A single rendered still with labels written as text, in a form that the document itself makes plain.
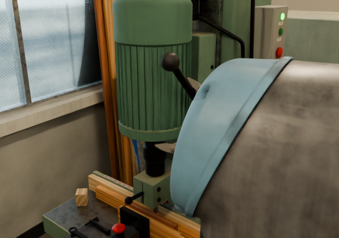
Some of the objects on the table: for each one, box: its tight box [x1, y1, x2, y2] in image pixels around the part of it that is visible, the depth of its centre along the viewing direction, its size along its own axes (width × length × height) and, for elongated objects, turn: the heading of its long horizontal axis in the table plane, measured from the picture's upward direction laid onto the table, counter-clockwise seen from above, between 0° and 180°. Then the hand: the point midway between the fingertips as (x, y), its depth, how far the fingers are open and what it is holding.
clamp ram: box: [120, 206, 150, 238], centre depth 86 cm, size 9×8×9 cm
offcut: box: [75, 188, 88, 206], centre depth 106 cm, size 4×3×4 cm
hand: (169, 111), depth 69 cm, fingers open, 14 cm apart
